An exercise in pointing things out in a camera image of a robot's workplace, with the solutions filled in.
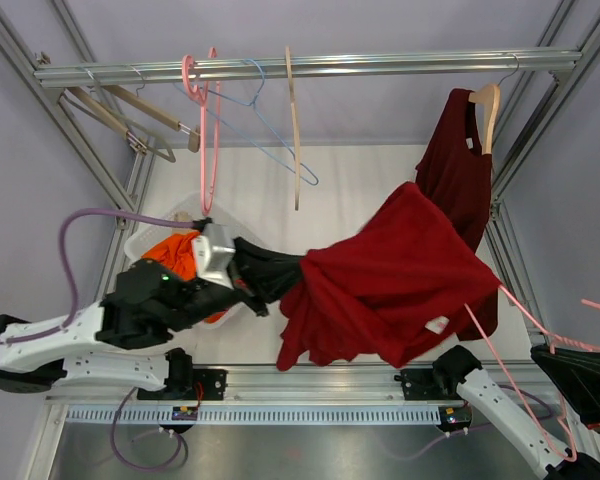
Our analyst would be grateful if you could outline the beige round hook hanger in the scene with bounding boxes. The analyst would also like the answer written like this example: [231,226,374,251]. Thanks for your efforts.
[285,45,302,212]

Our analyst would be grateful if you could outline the dark maroon t shirt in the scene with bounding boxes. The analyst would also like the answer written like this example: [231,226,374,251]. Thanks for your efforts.
[412,87,501,342]

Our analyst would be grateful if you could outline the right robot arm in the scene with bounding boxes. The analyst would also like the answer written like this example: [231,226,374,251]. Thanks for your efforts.
[432,345,600,479]

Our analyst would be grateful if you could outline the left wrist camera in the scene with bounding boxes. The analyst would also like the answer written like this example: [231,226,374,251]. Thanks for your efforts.
[192,223,236,289]

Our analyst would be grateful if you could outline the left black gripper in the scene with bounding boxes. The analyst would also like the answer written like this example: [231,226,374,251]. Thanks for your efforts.
[161,238,318,334]

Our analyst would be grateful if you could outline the empty wooden hanger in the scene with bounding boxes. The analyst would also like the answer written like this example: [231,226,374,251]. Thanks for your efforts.
[66,87,176,163]
[104,85,201,153]

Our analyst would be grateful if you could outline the light blue wire hanger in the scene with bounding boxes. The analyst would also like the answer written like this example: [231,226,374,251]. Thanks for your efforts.
[173,57,320,188]

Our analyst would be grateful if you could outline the white slotted cable duct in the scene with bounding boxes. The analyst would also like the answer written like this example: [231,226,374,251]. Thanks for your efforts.
[66,404,441,426]

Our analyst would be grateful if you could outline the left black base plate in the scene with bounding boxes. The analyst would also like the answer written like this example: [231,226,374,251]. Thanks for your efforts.
[136,368,227,401]

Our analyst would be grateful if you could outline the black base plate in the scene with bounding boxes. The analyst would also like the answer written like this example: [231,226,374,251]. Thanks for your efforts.
[393,367,461,401]
[136,368,227,401]

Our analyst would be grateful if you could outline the wooden hanger with metal hook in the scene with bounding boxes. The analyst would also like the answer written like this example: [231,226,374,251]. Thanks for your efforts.
[468,52,520,155]

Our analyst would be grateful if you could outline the orange t shirt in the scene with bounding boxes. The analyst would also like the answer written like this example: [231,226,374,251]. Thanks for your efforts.
[139,230,231,326]

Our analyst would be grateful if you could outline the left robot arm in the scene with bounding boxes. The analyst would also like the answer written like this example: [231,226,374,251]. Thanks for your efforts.
[0,232,302,400]

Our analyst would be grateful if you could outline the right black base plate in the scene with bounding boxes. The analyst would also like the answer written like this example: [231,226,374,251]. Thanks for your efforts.
[393,367,461,401]

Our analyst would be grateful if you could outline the pink plastic hanger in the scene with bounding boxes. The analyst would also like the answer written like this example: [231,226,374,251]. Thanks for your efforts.
[181,55,220,217]

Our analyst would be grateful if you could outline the aluminium hanging rail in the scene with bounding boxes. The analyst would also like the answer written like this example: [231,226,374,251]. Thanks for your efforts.
[34,47,582,88]

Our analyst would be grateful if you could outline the beige t shirt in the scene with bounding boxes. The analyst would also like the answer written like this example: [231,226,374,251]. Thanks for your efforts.
[174,211,193,223]

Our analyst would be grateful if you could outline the white plastic basket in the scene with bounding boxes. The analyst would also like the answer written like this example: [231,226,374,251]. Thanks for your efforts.
[124,191,261,331]

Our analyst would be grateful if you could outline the red t shirt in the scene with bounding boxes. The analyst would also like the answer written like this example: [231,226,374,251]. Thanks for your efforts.
[276,182,501,371]

